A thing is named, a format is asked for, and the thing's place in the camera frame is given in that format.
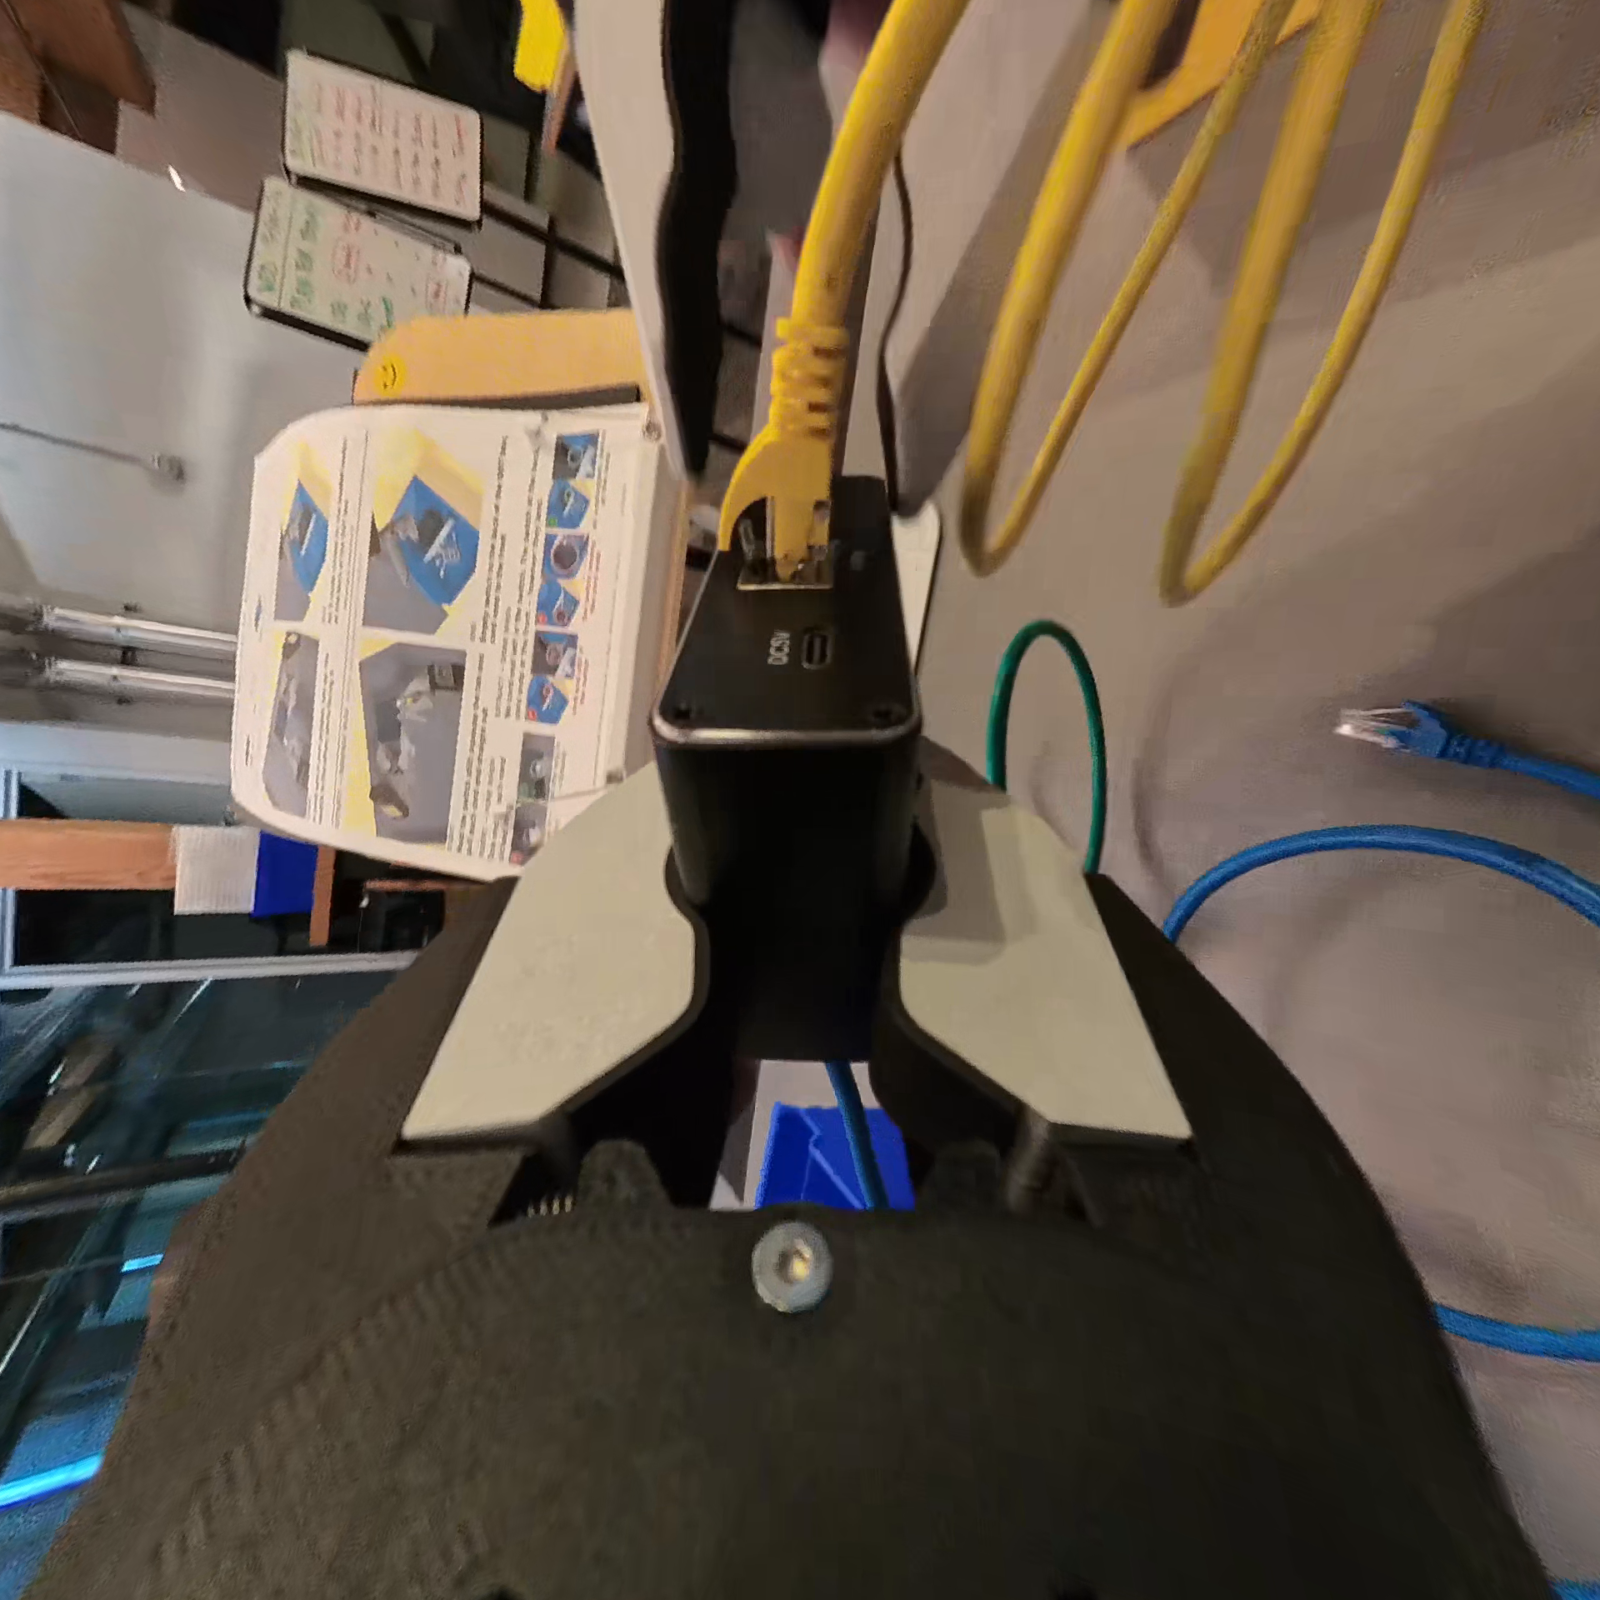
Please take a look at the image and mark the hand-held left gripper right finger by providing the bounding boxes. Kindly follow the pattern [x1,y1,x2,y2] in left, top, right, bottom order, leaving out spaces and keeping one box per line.
[879,736,1192,1139]

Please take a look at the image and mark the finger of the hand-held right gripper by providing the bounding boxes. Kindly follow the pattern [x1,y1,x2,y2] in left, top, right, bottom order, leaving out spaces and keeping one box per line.
[876,74,992,514]
[572,0,742,479]

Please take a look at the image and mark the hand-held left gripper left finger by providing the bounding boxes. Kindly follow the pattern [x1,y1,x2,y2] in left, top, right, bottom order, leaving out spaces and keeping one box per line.
[401,761,716,1144]

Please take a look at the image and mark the yellow ethernet cable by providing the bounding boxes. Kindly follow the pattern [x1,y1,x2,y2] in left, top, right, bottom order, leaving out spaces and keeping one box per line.
[719,0,1491,604]

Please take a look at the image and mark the black network switch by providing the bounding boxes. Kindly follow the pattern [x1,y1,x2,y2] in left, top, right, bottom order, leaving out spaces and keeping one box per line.
[651,474,926,1064]

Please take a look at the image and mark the blue plastic bin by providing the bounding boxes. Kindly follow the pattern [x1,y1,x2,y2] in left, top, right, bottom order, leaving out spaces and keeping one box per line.
[754,1099,916,1211]

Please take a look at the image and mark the white document stand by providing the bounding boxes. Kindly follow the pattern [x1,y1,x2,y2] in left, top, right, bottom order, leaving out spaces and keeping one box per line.
[601,411,942,801]

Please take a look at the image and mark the whiteboard with red writing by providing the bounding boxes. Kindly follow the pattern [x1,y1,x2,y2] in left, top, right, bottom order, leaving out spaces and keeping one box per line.
[281,49,486,226]

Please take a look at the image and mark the small blue storage bin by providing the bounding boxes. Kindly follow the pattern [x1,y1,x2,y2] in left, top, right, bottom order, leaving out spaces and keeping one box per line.
[254,834,321,919]

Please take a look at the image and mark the whiteboard with green writing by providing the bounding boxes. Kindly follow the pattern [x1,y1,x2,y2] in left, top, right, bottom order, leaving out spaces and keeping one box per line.
[244,174,476,349]

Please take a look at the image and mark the printed instruction sheet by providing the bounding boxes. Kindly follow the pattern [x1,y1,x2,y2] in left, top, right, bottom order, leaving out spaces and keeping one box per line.
[231,401,652,876]

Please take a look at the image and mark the brown wooden desk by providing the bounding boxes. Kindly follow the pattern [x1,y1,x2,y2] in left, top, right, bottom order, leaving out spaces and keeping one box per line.
[0,818,341,948]

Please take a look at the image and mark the chrome pipe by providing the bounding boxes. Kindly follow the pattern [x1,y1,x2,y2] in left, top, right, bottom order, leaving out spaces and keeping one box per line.
[0,599,241,654]
[0,654,241,704]

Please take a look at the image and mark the green ethernet cable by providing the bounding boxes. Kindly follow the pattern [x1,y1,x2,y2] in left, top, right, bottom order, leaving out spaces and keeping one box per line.
[987,619,1111,876]

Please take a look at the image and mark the blue ethernet cable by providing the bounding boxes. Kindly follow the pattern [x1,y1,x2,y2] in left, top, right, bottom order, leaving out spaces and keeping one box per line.
[826,824,1600,1366]
[1336,699,1600,801]

